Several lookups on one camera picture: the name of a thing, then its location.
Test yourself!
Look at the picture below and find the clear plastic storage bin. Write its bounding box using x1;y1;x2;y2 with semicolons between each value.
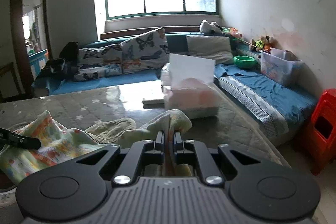
260;48;304;86

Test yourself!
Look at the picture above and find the blue white cabinet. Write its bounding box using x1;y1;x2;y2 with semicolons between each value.
28;50;49;79

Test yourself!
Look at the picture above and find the grey quilted star table cover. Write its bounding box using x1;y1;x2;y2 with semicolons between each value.
1;81;288;165

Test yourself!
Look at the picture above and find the butterfly print pillow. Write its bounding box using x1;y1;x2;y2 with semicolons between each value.
74;28;170;81

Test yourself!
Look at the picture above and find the pink tissue box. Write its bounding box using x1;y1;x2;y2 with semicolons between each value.
142;53;220;119

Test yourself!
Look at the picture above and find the black bag on sofa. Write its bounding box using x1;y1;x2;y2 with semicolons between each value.
38;42;79;80

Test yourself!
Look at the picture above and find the grey white cushion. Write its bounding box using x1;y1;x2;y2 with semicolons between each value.
186;35;234;65

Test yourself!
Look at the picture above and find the green bowl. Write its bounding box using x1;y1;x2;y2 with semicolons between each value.
234;55;257;69

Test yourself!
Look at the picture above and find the white plush toy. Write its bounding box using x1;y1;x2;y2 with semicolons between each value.
199;20;223;34

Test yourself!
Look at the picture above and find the red plastic stool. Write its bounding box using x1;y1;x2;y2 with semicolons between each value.
302;89;336;176

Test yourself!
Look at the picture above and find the patterned children's fleece jacket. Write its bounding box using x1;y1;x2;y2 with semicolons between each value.
1;109;192;185

